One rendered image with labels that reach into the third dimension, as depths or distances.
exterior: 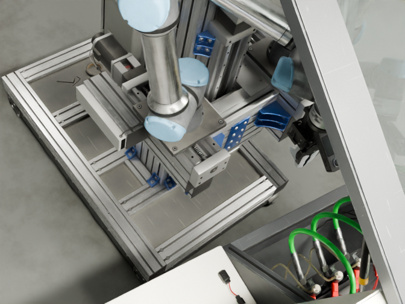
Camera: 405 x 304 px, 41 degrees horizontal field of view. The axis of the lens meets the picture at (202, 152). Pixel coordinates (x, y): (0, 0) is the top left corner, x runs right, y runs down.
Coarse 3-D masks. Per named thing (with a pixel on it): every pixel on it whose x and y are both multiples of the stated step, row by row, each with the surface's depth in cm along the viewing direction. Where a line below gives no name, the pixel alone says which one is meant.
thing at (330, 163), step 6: (318, 138) 136; (324, 138) 136; (318, 144) 137; (324, 144) 136; (330, 144) 137; (324, 150) 136; (330, 150) 137; (324, 156) 137; (330, 156) 137; (324, 162) 138; (330, 162) 137; (336, 162) 137; (330, 168) 137; (336, 168) 137
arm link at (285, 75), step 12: (288, 60) 126; (300, 60) 127; (276, 72) 126; (288, 72) 125; (300, 72) 125; (276, 84) 127; (288, 84) 126; (300, 84) 125; (300, 96) 128; (312, 96) 126
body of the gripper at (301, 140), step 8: (312, 104) 138; (304, 120) 140; (296, 128) 141; (304, 128) 141; (312, 128) 135; (320, 128) 134; (296, 136) 143; (304, 136) 140; (312, 136) 139; (304, 144) 141; (312, 144) 139; (312, 152) 144
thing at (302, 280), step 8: (296, 232) 142; (304, 232) 138; (312, 232) 136; (320, 240) 133; (328, 240) 132; (336, 248) 130; (296, 256) 148; (344, 256) 129; (296, 264) 148; (344, 264) 128; (296, 272) 149; (352, 272) 128; (304, 280) 149; (352, 280) 128; (352, 288) 129
